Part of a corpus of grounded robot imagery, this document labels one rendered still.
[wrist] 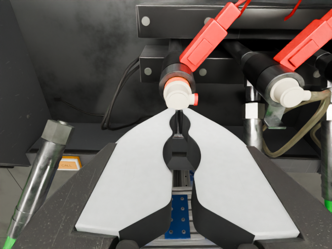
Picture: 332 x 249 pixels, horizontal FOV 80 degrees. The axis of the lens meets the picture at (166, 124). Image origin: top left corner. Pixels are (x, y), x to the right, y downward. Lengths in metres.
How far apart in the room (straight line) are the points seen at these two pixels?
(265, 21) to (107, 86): 0.34
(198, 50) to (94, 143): 0.36
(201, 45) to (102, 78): 0.35
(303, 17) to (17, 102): 0.49
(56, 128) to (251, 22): 0.24
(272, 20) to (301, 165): 0.32
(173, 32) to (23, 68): 0.34
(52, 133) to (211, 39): 0.14
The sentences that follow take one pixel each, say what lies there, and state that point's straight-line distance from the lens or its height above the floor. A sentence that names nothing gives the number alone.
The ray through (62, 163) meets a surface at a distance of 0.47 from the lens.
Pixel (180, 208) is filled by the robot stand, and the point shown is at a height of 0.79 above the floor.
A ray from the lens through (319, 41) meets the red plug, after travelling 0.20.
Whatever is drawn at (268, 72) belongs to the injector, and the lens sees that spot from 0.18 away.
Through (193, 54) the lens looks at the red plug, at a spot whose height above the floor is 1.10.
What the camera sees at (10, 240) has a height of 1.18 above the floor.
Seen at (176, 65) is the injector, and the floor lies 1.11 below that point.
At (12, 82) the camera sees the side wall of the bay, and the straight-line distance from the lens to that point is 0.49.
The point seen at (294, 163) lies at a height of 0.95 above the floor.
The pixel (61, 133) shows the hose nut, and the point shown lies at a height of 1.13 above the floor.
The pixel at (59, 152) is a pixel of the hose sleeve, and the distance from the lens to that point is 0.19.
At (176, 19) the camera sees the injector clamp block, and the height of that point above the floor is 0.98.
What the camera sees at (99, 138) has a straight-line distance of 0.49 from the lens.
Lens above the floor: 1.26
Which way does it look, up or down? 57 degrees down
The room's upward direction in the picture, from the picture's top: 177 degrees counter-clockwise
